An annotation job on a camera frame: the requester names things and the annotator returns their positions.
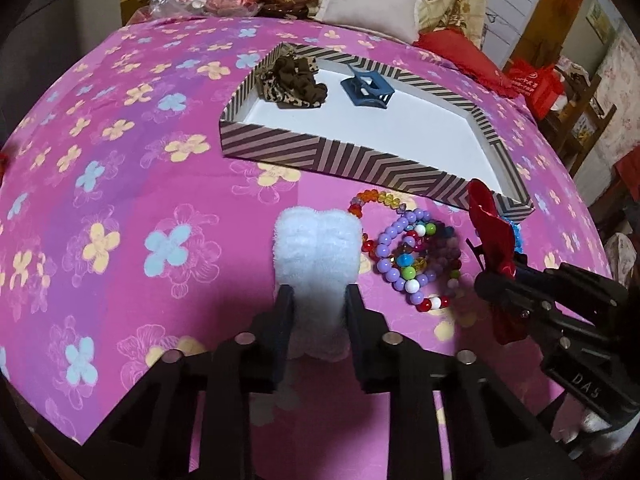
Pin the red cushion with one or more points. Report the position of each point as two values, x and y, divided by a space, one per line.
465 55

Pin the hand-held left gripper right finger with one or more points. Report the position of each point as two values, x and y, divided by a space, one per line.
354 325

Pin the leopard print scrunchie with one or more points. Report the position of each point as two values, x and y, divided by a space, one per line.
272 91

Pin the wooden shelf rack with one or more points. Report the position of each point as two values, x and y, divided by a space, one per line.
585 110

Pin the white pillow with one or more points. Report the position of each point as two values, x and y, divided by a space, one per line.
370 0

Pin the pink floral bed sheet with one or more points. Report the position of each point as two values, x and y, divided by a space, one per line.
125 185

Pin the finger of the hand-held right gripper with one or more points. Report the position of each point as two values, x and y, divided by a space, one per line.
500 287
590 285

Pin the red shopping bag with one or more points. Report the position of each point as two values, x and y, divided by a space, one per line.
537 85

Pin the blue hair claw clip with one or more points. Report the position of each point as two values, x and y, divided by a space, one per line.
360 92

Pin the brown scrunchie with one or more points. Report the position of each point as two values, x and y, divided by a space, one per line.
300 80

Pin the red satin hair bow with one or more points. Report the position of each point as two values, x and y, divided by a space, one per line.
492 230

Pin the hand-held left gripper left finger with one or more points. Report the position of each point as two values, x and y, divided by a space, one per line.
282 320

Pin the wall poster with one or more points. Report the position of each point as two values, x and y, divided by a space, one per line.
600 20

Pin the striped cardboard box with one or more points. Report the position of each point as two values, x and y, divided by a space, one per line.
300 145

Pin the white fluffy scrunchie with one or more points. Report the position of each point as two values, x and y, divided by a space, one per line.
317 250

